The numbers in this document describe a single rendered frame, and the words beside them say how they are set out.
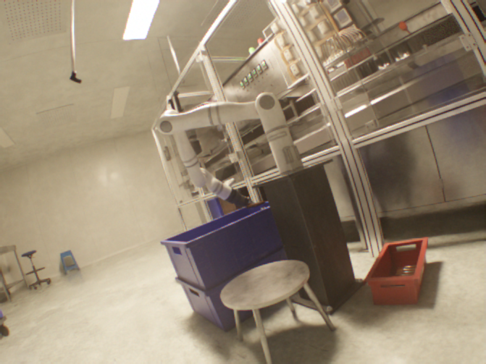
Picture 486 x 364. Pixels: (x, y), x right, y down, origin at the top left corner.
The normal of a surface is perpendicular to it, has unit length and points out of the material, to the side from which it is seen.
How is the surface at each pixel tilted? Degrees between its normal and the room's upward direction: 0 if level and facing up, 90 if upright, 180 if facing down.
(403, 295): 90
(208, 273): 90
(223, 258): 90
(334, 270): 90
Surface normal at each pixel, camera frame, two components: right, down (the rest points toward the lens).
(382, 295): -0.70, 0.24
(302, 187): 0.45, -0.17
